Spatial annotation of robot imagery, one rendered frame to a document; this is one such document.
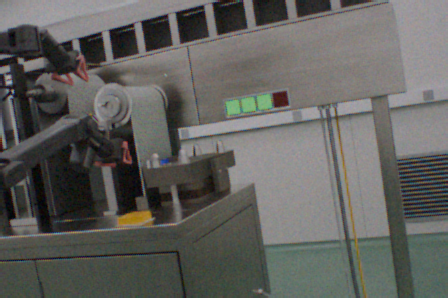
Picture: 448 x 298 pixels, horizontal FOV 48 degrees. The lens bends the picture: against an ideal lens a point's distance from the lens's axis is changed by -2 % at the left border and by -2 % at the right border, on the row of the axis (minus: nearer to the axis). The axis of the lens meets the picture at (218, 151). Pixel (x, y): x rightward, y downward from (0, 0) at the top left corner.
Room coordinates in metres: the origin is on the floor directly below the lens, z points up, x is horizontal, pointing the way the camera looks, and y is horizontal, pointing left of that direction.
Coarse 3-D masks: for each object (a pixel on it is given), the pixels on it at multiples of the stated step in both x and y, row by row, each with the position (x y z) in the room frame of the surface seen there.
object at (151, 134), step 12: (132, 120) 1.69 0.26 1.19; (144, 120) 1.76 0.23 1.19; (156, 120) 1.84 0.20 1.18; (144, 132) 1.75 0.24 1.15; (156, 132) 1.83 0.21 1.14; (168, 132) 1.91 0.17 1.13; (144, 144) 1.74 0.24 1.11; (156, 144) 1.82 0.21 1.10; (168, 144) 1.90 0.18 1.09; (144, 156) 1.73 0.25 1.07; (168, 156) 1.88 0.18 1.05
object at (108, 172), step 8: (104, 128) 1.68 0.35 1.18; (104, 136) 1.69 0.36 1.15; (112, 136) 1.70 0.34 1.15; (104, 168) 1.69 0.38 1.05; (112, 168) 1.69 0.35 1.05; (104, 176) 1.69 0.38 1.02; (112, 176) 1.68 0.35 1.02; (112, 184) 1.68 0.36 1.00; (112, 192) 1.68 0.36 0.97; (120, 192) 1.71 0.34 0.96; (112, 200) 1.68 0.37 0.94; (120, 200) 1.70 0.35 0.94; (112, 208) 1.68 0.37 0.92; (120, 208) 1.69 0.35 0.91
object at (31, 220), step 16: (16, 64) 1.70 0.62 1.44; (16, 80) 1.69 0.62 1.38; (0, 96) 1.76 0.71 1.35; (16, 96) 1.69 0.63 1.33; (0, 112) 1.74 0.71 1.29; (16, 112) 1.74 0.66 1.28; (0, 128) 1.74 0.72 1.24; (16, 128) 1.72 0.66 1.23; (32, 128) 1.73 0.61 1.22; (0, 144) 1.77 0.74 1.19; (16, 144) 1.72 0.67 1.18; (32, 176) 1.69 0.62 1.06; (0, 192) 1.75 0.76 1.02; (16, 192) 1.75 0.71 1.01; (32, 192) 1.69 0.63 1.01; (16, 208) 1.74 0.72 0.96; (32, 208) 1.72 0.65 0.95; (16, 224) 1.74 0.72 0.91; (32, 224) 1.71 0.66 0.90
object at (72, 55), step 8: (56, 48) 1.48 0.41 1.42; (48, 56) 1.49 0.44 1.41; (56, 56) 1.49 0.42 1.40; (64, 56) 1.51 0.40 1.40; (72, 56) 1.52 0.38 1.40; (48, 64) 1.55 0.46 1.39; (56, 64) 1.50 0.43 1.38; (64, 64) 1.51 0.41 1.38; (72, 64) 1.50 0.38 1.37; (48, 72) 1.53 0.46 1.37
